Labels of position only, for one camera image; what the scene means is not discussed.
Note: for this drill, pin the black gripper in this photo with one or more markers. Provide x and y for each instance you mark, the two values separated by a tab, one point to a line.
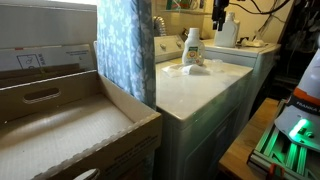
220	9

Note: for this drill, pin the white ribbed bottle cap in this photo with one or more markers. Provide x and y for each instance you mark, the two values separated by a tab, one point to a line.
194	32

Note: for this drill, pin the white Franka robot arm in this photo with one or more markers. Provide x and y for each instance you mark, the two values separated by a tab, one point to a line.
310	80

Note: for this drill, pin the small white detergent bottle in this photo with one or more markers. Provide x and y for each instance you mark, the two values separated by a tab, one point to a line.
193	50

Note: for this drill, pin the large Kirkland detergent jug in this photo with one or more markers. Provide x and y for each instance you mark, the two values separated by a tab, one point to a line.
228	33

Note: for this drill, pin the white dryer knob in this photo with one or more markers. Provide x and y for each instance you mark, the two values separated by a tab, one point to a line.
163	46
179	44

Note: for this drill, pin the green boxes on shelf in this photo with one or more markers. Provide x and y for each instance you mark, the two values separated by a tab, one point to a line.
176	4

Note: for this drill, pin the white washing machine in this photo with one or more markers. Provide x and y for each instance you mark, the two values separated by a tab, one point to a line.
193	110
253	63

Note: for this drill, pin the crumpled white dryer sheet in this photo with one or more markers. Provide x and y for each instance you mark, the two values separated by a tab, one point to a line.
185	70

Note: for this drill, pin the blue patterned curtain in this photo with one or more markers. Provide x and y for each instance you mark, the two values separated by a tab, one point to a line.
123	50

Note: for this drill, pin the wooden platform board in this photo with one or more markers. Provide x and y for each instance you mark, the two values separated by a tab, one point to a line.
240	150

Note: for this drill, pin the flat printed white cardboard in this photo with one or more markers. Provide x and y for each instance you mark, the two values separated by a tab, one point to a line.
50	56

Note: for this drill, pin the open brown cardboard box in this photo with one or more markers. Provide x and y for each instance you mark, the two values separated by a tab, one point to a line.
66	133

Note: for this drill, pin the wall shelf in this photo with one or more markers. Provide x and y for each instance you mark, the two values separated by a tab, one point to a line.
180	11

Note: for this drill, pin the silver flexible vent duct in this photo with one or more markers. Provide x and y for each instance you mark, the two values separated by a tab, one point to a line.
160	26

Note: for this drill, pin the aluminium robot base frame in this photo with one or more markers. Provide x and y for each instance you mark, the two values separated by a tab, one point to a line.
266	156

